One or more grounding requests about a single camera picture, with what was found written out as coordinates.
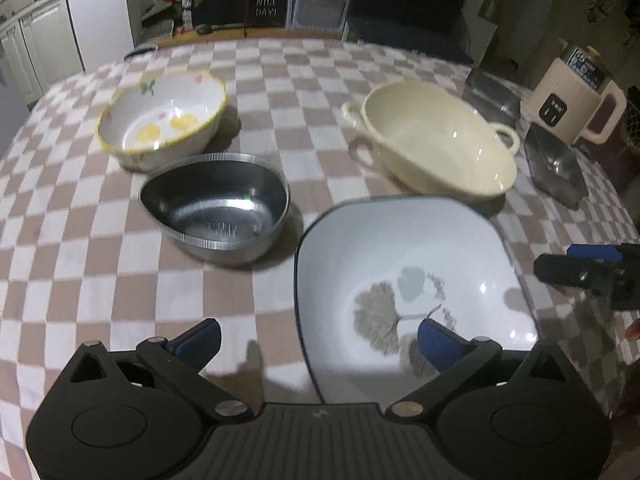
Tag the square steel container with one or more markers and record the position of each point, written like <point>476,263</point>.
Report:
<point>555,165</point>
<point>492,92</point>

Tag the white lemon print bowl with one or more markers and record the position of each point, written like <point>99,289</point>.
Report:
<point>165,110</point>

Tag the small black object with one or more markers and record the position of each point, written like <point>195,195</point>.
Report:
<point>204,30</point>

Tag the white kitchen cabinet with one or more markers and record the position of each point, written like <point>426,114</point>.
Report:
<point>35,45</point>

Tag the white blue printed box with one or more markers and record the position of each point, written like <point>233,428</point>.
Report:
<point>320,0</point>

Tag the white square leaf print bowl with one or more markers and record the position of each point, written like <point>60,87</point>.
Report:
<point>360,260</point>

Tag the dark round object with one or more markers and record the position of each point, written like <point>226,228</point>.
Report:
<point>140,51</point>

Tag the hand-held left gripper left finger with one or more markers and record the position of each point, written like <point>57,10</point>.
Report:
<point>200,342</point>

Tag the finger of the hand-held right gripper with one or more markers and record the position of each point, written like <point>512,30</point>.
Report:
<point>587,251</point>
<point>565,270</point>

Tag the person's right hand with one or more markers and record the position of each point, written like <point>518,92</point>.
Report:
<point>635,331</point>

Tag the brown white checkered tablecloth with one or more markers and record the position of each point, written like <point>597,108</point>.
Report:
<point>75,240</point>

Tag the dark covered sofa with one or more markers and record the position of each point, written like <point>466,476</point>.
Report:
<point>410,15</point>

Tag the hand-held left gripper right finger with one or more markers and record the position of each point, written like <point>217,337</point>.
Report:
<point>437,345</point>

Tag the cream electric kettle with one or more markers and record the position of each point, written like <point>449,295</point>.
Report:
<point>575,105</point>

